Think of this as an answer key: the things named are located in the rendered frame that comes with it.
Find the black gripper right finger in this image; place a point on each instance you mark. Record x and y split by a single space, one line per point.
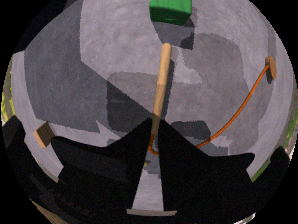
185 168

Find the round wooden button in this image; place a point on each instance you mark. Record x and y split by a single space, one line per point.
272 70

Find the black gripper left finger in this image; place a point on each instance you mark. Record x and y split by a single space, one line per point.
119 163

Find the brown wooden block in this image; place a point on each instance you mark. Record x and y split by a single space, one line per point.
44 135

